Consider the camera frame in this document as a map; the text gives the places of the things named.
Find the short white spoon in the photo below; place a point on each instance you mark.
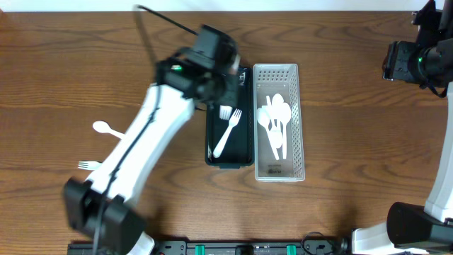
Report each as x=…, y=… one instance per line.
x=103, y=127

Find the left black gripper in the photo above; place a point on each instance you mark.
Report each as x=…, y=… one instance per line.
x=231, y=91

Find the black mounting rail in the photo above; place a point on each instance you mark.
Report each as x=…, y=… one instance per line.
x=313, y=243

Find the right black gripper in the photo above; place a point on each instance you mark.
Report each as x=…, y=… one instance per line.
x=402, y=65

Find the fork with mint handle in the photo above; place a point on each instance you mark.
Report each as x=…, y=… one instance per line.
x=89, y=165

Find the white plastic fork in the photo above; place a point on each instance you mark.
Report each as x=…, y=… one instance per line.
x=225, y=112
x=233, y=121

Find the dark green plastic basket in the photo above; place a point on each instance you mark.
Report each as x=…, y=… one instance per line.
x=239, y=148

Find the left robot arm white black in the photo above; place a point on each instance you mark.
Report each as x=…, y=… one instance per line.
x=102, y=206

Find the white plastic spoon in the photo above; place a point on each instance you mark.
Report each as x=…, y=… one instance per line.
x=276, y=102
x=264, y=121
x=285, y=117

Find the clear plastic basket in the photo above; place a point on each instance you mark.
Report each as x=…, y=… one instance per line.
x=268, y=80

